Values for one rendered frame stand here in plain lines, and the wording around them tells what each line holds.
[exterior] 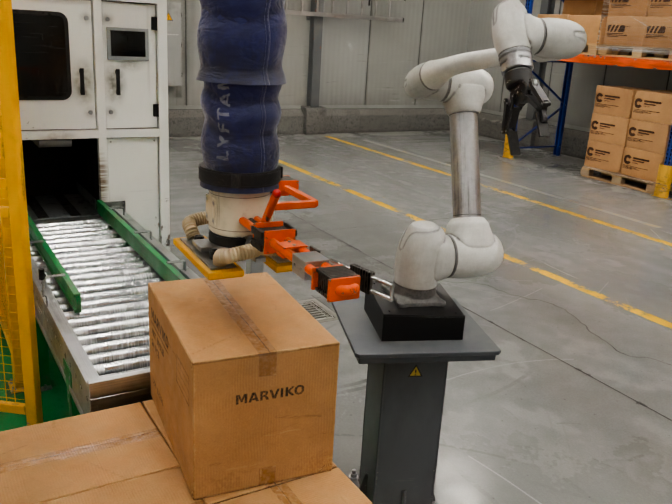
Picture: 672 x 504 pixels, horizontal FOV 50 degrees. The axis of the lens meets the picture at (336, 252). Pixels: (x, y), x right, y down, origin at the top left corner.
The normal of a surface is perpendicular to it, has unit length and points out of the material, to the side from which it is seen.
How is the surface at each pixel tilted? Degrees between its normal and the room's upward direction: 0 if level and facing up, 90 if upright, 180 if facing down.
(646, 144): 92
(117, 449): 0
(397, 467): 90
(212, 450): 90
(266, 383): 90
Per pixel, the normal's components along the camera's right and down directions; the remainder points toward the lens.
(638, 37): -0.87, 0.10
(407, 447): 0.17, 0.30
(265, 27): 0.57, 0.04
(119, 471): 0.06, -0.95
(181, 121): 0.50, 0.29
